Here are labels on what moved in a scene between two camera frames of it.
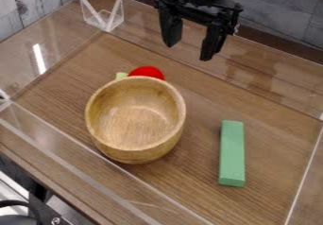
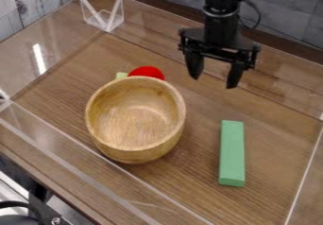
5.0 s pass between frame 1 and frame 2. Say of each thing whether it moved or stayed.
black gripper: moved
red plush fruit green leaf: stayed
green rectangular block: stayed
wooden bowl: stayed
